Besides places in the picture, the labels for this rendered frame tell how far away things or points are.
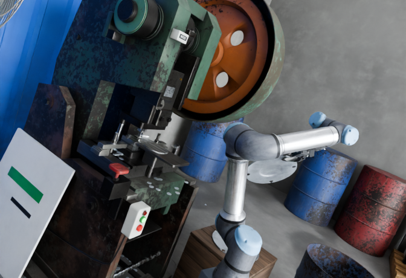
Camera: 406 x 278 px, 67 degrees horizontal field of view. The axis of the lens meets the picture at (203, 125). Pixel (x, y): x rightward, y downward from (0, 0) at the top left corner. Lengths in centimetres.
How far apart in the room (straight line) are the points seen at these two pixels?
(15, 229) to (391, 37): 438
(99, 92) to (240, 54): 78
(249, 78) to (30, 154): 119
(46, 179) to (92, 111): 39
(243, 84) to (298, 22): 331
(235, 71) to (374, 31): 318
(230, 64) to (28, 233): 132
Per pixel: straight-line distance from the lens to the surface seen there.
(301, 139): 121
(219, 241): 187
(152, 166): 150
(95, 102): 157
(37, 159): 173
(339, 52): 467
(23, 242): 173
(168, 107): 155
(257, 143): 113
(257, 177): 179
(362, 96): 454
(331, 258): 226
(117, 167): 122
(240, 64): 175
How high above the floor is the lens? 122
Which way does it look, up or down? 9 degrees down
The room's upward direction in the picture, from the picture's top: 21 degrees clockwise
